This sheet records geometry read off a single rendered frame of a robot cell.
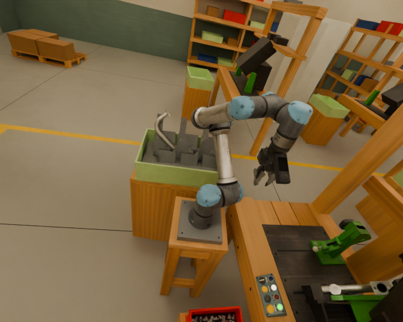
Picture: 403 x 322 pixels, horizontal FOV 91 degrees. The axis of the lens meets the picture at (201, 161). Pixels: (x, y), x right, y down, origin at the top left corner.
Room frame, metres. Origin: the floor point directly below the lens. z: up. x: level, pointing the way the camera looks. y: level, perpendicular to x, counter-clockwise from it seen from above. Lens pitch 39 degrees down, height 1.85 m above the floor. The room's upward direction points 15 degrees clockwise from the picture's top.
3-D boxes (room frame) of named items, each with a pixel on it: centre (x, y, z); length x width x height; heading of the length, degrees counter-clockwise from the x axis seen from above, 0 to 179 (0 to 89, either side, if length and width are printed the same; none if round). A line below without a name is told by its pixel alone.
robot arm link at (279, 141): (0.64, -0.26, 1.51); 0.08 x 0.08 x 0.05
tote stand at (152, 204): (1.19, 0.13, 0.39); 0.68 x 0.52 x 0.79; 95
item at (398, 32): (6.18, -3.61, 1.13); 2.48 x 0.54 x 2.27; 12
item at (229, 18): (7.16, -0.19, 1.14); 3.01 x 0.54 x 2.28; 102
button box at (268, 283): (0.36, -0.45, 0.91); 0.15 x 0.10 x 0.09; 15
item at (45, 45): (4.56, 4.05, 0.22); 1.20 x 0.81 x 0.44; 97
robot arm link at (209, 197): (0.68, -0.09, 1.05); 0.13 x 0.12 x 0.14; 126
